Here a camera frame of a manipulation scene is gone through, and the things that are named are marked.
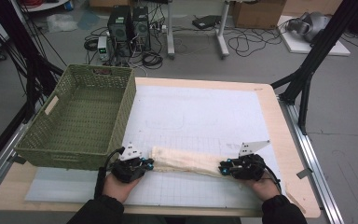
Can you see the grey helmet-shaped device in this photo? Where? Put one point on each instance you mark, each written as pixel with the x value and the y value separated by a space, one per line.
pixel 312 25

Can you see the black metal frame stand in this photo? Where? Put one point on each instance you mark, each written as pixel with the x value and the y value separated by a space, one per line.
pixel 320 46
pixel 18 53

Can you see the cream egg-print cloth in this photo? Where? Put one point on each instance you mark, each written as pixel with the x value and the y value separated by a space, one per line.
pixel 186 161

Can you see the flat black device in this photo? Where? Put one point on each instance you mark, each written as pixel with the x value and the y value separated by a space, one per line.
pixel 205 21

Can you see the aluminium rail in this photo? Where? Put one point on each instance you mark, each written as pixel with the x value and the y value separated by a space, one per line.
pixel 0 158
pixel 313 155

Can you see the green woven basket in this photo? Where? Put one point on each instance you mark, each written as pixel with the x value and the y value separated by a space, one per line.
pixel 80 118

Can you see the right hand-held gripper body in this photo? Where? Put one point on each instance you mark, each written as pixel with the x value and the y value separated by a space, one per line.
pixel 248 168

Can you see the large cardboard box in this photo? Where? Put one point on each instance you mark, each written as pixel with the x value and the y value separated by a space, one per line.
pixel 258 14

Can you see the white grid mat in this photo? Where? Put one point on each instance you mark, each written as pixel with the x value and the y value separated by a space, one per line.
pixel 199 112

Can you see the person's right hand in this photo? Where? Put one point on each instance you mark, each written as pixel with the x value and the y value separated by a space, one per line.
pixel 265 189

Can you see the black computer tower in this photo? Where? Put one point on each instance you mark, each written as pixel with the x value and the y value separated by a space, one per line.
pixel 141 26
pixel 119 23

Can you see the small metal bracket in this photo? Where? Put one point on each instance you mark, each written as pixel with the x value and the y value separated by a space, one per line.
pixel 304 173

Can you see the small grey power supply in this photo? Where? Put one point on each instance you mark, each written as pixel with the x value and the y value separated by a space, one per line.
pixel 102 48

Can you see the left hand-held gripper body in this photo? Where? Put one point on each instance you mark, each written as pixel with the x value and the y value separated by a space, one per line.
pixel 127 169

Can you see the white floor board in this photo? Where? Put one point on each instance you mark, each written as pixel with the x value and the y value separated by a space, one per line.
pixel 301 46

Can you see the blue floor sheet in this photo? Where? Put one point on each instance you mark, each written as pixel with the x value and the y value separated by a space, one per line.
pixel 88 21

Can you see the clear plastic bag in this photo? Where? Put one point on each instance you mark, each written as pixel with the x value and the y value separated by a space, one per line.
pixel 61 23

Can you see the white desk leg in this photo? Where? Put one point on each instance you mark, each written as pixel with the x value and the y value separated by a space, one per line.
pixel 222 34
pixel 170 31

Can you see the person's left hand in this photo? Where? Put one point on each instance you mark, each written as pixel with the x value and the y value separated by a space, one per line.
pixel 118 188

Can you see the white round table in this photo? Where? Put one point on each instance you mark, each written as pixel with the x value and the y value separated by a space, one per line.
pixel 43 4

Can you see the thin wooden strip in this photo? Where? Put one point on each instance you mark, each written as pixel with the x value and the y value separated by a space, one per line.
pixel 296 201

